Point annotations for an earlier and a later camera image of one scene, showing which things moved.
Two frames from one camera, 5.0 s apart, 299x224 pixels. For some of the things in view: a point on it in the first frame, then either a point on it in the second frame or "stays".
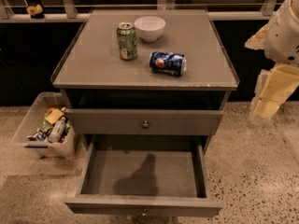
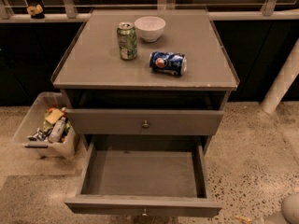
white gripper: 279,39 → 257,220
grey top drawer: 109,122 stays
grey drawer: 144,175 stays
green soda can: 127,41 stays
